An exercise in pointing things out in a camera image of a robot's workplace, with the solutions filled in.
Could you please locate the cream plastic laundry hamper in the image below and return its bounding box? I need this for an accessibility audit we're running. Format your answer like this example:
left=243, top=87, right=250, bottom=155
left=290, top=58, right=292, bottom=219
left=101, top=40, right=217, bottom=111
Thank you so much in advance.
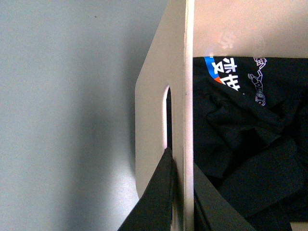
left=135, top=0, right=308, bottom=231

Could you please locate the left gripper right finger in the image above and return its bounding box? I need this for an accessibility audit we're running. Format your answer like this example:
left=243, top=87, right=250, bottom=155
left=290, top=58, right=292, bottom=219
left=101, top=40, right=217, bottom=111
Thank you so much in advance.
left=193, top=164, right=255, bottom=231

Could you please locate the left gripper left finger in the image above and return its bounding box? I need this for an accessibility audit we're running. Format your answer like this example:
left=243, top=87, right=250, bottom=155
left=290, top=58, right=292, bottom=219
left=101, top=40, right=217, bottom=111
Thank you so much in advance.
left=119, top=148, right=174, bottom=231

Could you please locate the black printed t-shirt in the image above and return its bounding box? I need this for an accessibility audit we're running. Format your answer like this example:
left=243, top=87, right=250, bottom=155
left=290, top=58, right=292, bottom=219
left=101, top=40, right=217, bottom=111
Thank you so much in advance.
left=193, top=57, right=308, bottom=231

